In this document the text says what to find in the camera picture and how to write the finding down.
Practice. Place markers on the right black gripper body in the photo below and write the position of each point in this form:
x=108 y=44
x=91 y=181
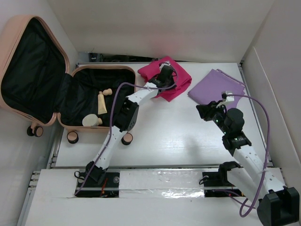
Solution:
x=218 y=116

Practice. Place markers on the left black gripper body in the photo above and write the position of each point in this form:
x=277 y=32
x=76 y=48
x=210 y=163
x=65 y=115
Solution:
x=170 y=83

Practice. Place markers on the purple cloth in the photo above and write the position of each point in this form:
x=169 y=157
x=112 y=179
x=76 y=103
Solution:
x=211 y=87

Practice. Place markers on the gold cosmetic tube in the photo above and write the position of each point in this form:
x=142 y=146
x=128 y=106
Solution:
x=101 y=104

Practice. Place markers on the pink hard-shell suitcase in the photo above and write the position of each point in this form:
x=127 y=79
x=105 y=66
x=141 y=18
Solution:
x=36 y=81

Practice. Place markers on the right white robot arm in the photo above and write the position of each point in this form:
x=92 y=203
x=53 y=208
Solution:
x=275 y=203

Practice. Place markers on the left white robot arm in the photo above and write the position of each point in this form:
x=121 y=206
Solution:
x=123 y=117

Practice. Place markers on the small beige bottle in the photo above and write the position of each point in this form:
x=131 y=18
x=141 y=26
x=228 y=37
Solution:
x=106 y=92

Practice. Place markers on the background electronics box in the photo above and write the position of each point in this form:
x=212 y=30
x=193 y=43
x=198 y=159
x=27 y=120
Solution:
x=93 y=57

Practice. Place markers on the beige round jar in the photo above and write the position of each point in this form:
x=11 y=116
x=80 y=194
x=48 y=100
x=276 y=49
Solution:
x=92 y=120

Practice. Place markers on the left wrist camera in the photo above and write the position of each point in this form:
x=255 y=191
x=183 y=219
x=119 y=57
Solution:
x=166 y=63

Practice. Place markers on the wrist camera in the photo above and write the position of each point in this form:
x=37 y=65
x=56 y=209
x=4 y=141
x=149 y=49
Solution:
x=227 y=98
x=166 y=63

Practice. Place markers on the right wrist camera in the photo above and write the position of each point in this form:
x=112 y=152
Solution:
x=227 y=98

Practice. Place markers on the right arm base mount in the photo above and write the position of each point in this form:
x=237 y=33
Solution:
x=216 y=184

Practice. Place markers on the aluminium rail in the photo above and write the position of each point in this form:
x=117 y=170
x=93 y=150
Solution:
x=155 y=180

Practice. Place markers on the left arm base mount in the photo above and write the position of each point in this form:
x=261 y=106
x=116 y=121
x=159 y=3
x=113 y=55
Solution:
x=96 y=182

